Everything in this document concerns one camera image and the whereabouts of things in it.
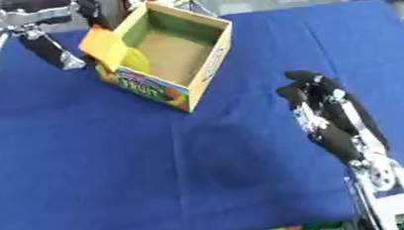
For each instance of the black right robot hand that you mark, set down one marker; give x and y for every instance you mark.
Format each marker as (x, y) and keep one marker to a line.
(334, 136)

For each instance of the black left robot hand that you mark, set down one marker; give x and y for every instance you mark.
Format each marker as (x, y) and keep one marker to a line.
(46, 49)

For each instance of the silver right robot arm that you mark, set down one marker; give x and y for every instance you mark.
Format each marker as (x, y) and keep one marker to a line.
(389, 196)

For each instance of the tan cardboard box green inside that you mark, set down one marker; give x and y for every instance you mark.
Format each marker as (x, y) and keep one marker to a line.
(176, 60)

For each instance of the yellow toy fruit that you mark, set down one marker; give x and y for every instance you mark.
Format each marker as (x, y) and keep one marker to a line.
(136, 61)

